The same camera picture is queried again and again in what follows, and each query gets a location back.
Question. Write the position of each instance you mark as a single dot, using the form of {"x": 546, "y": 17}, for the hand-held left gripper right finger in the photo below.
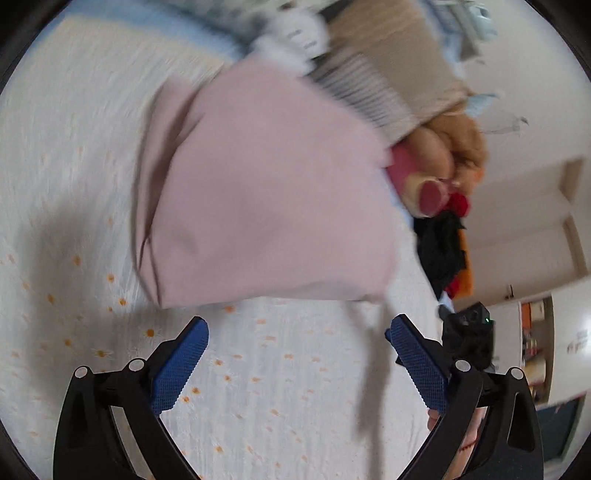
{"x": 418, "y": 364}

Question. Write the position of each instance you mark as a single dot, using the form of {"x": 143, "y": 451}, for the red garment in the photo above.
{"x": 459, "y": 205}
{"x": 453, "y": 287}

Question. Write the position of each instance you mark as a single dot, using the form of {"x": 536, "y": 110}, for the pink hooded jacket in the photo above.
{"x": 268, "y": 194}

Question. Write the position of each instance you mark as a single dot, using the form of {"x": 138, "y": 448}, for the white lace blanket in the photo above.
{"x": 69, "y": 138}

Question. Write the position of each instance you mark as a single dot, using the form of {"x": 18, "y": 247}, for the black garment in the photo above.
{"x": 438, "y": 249}

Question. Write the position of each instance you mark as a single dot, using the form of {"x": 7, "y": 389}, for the blue bed sheet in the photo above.
{"x": 184, "y": 27}

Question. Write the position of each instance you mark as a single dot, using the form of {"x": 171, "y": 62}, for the person's right forearm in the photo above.
{"x": 471, "y": 429}

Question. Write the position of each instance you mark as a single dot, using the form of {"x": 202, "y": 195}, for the pink bear plush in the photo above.
{"x": 406, "y": 170}

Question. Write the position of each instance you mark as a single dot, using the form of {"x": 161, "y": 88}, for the blue plaid quilt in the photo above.
{"x": 461, "y": 23}

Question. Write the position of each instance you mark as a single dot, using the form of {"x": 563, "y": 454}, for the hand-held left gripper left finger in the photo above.
{"x": 180, "y": 364}

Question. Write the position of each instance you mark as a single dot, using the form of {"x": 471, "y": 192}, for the white shelf cabinet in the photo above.
{"x": 538, "y": 350}

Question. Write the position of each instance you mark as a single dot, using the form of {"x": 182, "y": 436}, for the brown teddy bear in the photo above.
{"x": 461, "y": 138}

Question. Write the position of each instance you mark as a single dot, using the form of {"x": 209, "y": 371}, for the dark blue board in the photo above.
{"x": 558, "y": 429}

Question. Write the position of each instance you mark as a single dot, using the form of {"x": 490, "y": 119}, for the white door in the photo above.
{"x": 517, "y": 217}

